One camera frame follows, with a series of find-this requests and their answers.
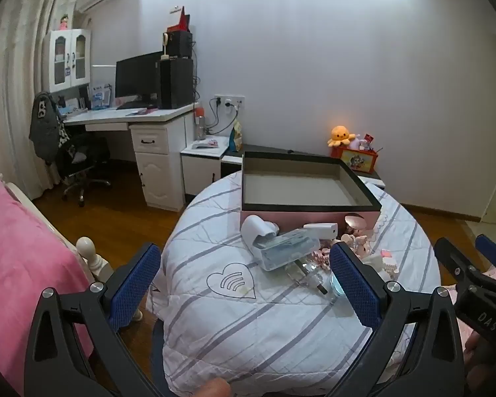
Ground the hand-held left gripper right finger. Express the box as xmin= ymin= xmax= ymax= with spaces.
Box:
xmin=329 ymin=240 xmax=466 ymax=397

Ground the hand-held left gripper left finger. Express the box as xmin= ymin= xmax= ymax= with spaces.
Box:
xmin=22 ymin=243 xmax=162 ymax=397

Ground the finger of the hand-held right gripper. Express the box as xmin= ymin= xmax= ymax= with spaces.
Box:
xmin=433 ymin=237 xmax=486 ymax=294
xmin=475 ymin=234 xmax=496 ymax=288

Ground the pale pink bunny plush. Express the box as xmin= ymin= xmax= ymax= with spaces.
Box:
xmin=341 ymin=233 xmax=371 ymax=258

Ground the pink building block figure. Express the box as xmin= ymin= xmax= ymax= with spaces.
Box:
xmin=379 ymin=247 xmax=400 ymax=274

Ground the white rectangular device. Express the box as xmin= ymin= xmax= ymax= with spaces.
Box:
xmin=302 ymin=222 xmax=340 ymax=241

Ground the clear plastic box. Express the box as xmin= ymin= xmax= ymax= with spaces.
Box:
xmin=256 ymin=228 xmax=320 ymax=273

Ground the pink box with black rim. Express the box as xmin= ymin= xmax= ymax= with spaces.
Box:
xmin=240 ymin=151 xmax=383 ymax=233

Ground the white handheld device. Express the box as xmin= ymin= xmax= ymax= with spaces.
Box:
xmin=240 ymin=214 xmax=280 ymax=254

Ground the person's right hand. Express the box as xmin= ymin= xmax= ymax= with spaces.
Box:
xmin=464 ymin=331 xmax=496 ymax=397

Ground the glass perfume bottle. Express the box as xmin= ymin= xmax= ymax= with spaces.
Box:
xmin=285 ymin=254 xmax=340 ymax=305

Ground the rose gold round mirror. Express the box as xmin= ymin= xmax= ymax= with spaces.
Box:
xmin=343 ymin=211 xmax=367 ymax=233

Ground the striped white quilt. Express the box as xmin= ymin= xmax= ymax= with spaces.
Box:
xmin=146 ymin=169 xmax=444 ymax=397

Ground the pink blanket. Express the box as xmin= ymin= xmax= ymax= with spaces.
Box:
xmin=0 ymin=177 xmax=92 ymax=383

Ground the orange storage box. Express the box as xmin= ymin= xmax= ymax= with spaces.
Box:
xmin=339 ymin=146 xmax=379 ymax=174

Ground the white desk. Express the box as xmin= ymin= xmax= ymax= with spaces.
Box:
xmin=61 ymin=103 xmax=200 ymax=212

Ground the small white nightstand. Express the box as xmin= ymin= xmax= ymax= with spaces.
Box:
xmin=180 ymin=134 xmax=232 ymax=196

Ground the black office chair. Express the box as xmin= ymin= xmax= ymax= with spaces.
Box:
xmin=55 ymin=131 xmax=112 ymax=208

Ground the orange octopus plush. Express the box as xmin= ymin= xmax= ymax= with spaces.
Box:
xmin=327 ymin=126 xmax=356 ymax=148

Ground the orange cap water bottle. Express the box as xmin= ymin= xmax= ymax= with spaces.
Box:
xmin=194 ymin=107 xmax=207 ymax=141

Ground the blue snack bag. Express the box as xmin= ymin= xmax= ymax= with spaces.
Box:
xmin=230 ymin=121 xmax=244 ymax=153

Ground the grey jacket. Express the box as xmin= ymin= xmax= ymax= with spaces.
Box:
xmin=28 ymin=92 xmax=67 ymax=166

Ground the black computer tower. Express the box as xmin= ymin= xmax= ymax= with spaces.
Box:
xmin=156 ymin=57 xmax=195 ymax=109

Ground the black computer monitor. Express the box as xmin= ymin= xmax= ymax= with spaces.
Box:
xmin=114 ymin=51 xmax=164 ymax=107

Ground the cream curtain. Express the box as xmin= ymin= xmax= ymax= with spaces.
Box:
xmin=0 ymin=0 xmax=80 ymax=200

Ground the white hutch cabinet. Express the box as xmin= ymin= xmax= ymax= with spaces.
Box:
xmin=43 ymin=28 xmax=93 ymax=94

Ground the black speaker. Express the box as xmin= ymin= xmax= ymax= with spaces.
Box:
xmin=166 ymin=30 xmax=193 ymax=59

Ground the red box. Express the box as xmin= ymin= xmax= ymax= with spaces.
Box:
xmin=167 ymin=6 xmax=191 ymax=33

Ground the white bed frame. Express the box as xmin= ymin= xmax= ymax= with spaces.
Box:
xmin=2 ymin=182 xmax=115 ymax=283

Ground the black power cable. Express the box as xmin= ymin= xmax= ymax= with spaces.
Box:
xmin=208 ymin=98 xmax=241 ymax=136

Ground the white wall socket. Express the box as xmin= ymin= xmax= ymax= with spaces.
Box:
xmin=214 ymin=95 xmax=246 ymax=110

